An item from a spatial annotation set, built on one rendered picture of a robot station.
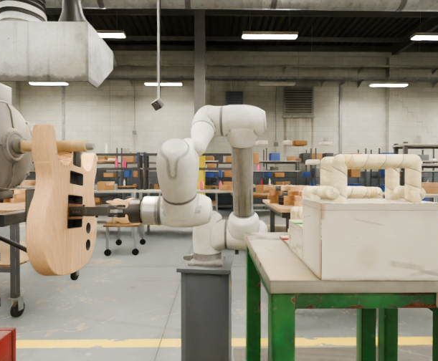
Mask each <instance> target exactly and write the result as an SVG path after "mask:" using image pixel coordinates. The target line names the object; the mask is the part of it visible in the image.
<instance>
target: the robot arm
mask: <svg viewBox="0 0 438 361"><path fill-rule="evenodd" d="M266 129H267V123H266V115H265V111H264V110H261V109H260V108H258V107H255V106H252V105H227V106H211V105H206V106H203V107H202V108H200V109H199V110H198V112H197V113H196V114H195V116H194V118H193V121H192V124H191V138H185V139H183V140H182V139H178V138H174V139H170V140H167V141H166V142H164V143H163V144H162V145H161V146H160V148H159V150H158V154H157V158H156V170H157V176H158V183H159V187H160V189H161V192H162V196H146V197H144V198H143V199H142V198H137V199H135V198H134V199H130V201H129V203H128V207H125V205H122V204H120V205H116V206H108V207H85V205H83V206H70V208H69V217H78V216H95V217H96V218H98V216H108V217H118V218H125V215H127V216H128V220H129V222H130V223H143V225H152V226H160V225H162V226H170V227H175V228H188V227H193V250H194V252H193V254H187V255H184V260H187V261H190V262H188V266H215V267H223V260H224V259H225V256H224V255H222V249H235V250H246V243H245V241H244V233H267V226H266V224H265V223H264V222H263V221H260V220H259V219H258V215H257V214H256V213H255V212H254V211H253V145H254V144H255V143H256V140H257V136H258V135H262V134H263V133H264V132H265V130H266ZM216 136H226V137H227V140H228V143H229V144H230V145H231V151H232V188H233V208H234V211H233V212H232V213H231V214H230V215H229V220H225V219H222V216H221V215H220V214H219V213H217V212H216V211H213V210H212V203H211V199H210V198H208V197H207V196H205V195H202V194H198V193H197V183H198V179H199V156H201V155H202V154H203V153H204V152H205V150H206V148H207V146H208V144H209V142H210V141H211V139H212V138H213V137H216Z"/></svg>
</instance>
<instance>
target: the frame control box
mask: <svg viewBox="0 0 438 361"><path fill-rule="evenodd" d="M34 191H35V188H27V189H26V190H25V216H26V224H27V215H28V212H29V207H30V205H31V202H32V199H33V196H34ZM0 241H3V242H4V243H7V244H9V245H11V246H13V247H15V248H18V249H20V250H22V251H24V252H26V253H27V248H26V247H25V246H22V245H21V244H18V243H17V242H15V241H12V240H10V239H8V238H6V237H4V236H1V235H0Z"/></svg>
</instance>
